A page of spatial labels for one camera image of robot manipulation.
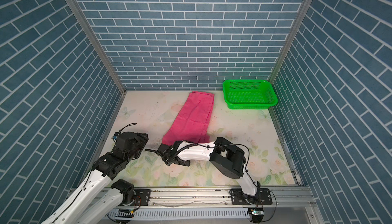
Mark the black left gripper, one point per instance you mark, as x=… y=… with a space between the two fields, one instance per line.
x=142 y=140

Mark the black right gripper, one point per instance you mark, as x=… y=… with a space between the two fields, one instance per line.
x=185 y=164

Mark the pink long pants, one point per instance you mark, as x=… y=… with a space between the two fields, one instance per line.
x=191 y=123

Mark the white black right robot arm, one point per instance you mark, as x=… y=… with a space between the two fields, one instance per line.
x=228 y=158

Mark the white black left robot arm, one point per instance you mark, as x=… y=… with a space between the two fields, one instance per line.
x=77 y=209

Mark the green plastic basket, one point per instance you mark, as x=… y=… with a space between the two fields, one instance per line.
x=249 y=94

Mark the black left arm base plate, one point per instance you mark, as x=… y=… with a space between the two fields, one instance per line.
x=142 y=197

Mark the aluminium front rail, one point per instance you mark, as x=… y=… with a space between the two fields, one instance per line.
x=217 y=197

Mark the white slotted cable duct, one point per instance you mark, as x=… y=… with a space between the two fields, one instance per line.
x=164 y=214

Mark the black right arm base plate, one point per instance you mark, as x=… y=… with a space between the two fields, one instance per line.
x=263 y=197

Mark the aluminium left corner post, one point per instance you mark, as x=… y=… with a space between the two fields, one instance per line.
x=86 y=27

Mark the aluminium corner post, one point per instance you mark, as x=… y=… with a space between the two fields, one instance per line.
x=305 y=5
x=86 y=27

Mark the aluminium right corner post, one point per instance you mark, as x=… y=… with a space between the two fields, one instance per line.
x=305 y=5

